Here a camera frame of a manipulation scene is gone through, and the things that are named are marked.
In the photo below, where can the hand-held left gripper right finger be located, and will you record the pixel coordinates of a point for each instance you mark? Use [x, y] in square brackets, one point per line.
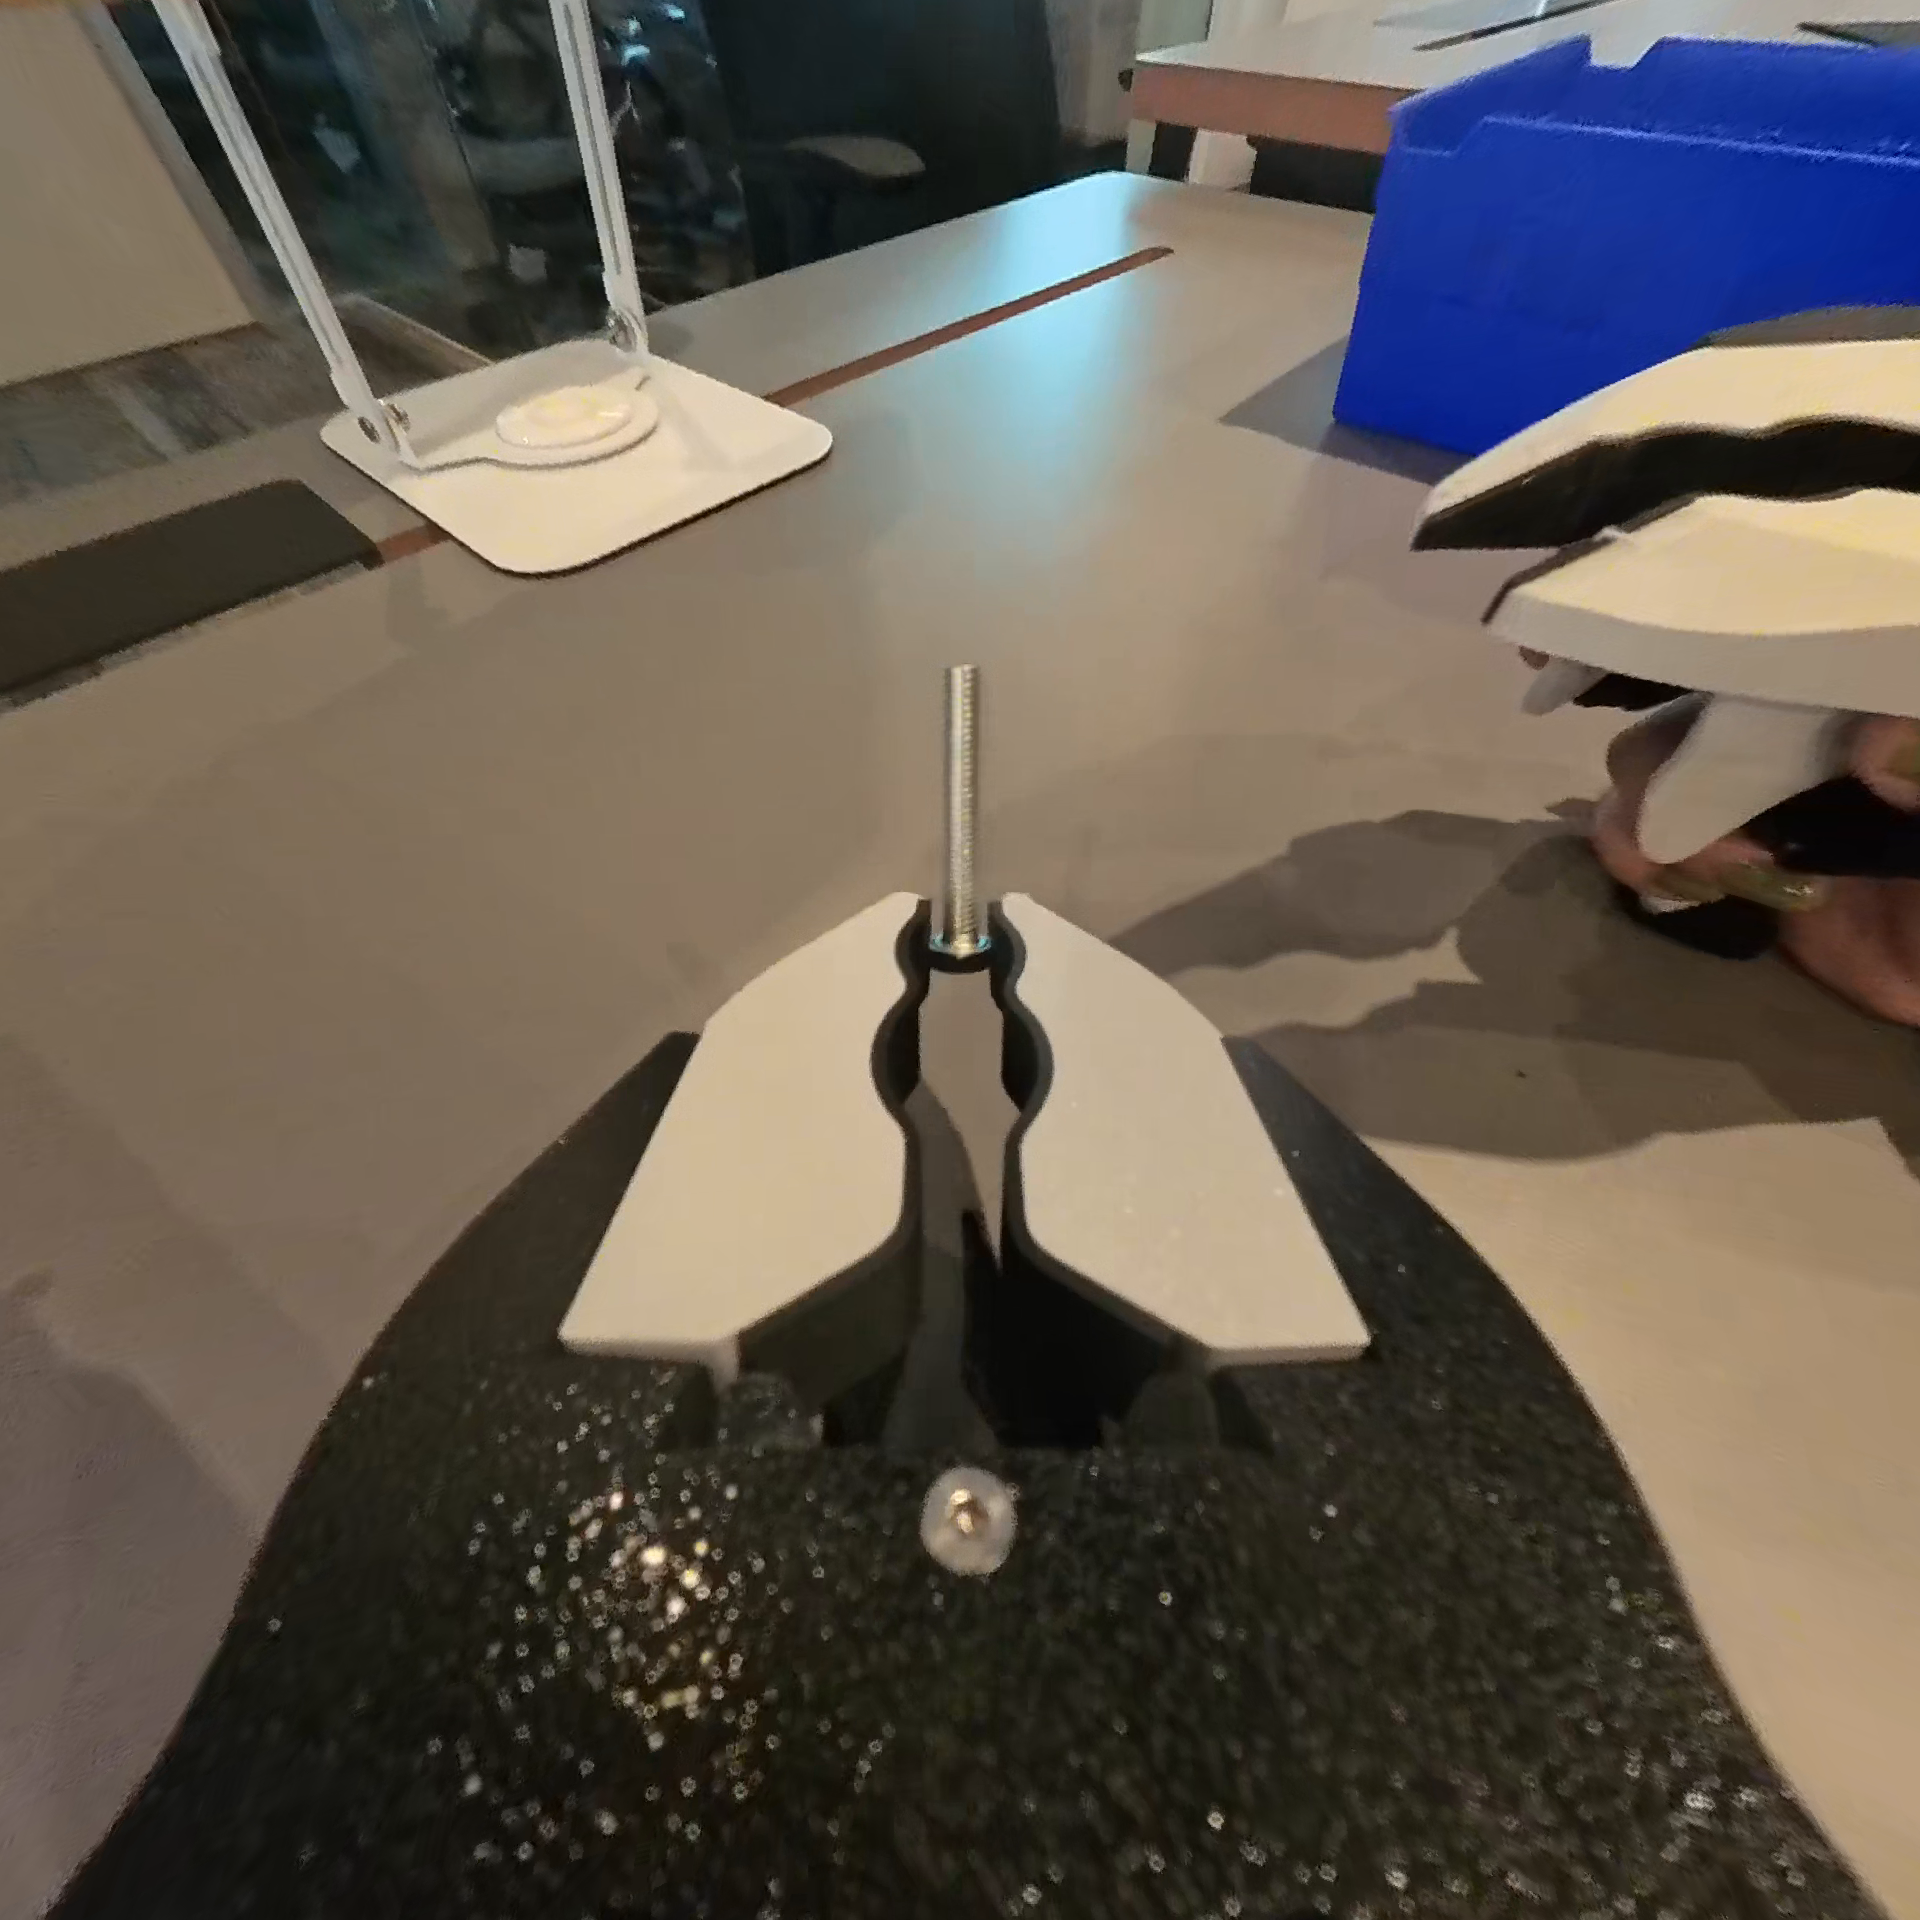
[1170, 1185]

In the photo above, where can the blue plastic bin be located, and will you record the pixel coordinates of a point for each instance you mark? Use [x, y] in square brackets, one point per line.
[1621, 241]

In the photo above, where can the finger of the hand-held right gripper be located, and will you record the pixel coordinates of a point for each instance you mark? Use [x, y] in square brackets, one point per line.
[1724, 412]
[1724, 599]

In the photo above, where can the silver threaded bolt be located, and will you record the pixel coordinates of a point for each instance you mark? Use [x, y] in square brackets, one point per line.
[960, 796]

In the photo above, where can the person's right hand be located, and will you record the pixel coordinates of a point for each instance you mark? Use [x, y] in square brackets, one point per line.
[1882, 944]

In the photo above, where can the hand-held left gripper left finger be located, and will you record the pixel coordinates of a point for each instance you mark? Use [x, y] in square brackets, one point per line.
[751, 1185]

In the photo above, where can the white lamp stand base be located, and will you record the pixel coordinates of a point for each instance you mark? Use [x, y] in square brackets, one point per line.
[674, 450]

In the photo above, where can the black office chair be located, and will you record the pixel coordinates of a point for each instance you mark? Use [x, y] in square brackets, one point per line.
[869, 75]

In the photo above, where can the black rectangular mat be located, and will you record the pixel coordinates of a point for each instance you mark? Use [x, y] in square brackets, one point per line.
[165, 578]

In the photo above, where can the wood edged white desk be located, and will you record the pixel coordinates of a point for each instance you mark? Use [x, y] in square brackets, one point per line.
[1276, 83]

